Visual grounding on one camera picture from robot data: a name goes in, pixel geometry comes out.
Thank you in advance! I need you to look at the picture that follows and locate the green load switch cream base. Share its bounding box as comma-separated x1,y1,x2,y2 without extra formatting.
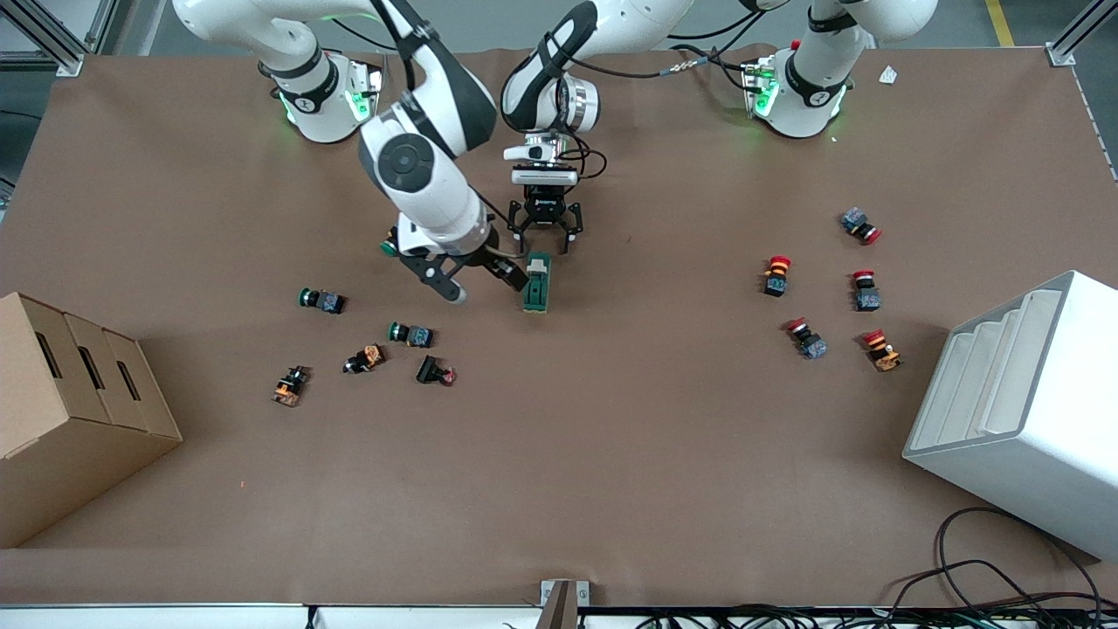
521,251,554,315

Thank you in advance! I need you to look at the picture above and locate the brown table mat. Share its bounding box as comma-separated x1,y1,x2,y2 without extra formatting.
0,44,1118,608

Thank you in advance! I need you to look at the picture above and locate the red button orange block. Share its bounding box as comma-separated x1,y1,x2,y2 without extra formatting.
862,328,903,373

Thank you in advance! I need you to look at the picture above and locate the brown cardboard box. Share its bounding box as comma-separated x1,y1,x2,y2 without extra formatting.
0,292,184,550

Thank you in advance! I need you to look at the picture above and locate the white stepped organizer box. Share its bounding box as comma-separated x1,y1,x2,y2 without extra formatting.
902,270,1118,562

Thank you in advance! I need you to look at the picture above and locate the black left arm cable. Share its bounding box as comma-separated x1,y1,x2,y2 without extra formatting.
559,35,700,180

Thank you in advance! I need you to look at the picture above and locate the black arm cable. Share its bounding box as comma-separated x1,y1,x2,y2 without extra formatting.
559,35,700,180
328,0,420,93

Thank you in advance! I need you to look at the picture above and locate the black base cable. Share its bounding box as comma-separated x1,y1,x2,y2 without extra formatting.
690,44,756,93

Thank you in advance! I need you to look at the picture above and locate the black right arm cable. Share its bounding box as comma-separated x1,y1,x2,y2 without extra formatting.
328,0,420,93

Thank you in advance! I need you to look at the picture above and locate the aluminium profile post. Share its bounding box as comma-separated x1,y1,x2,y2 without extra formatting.
539,579,591,629

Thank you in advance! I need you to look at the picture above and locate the black cable bundle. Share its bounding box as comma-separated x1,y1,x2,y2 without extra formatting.
629,603,1118,629

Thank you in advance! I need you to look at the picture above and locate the black looped cable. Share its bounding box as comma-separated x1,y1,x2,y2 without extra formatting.
873,507,1106,629

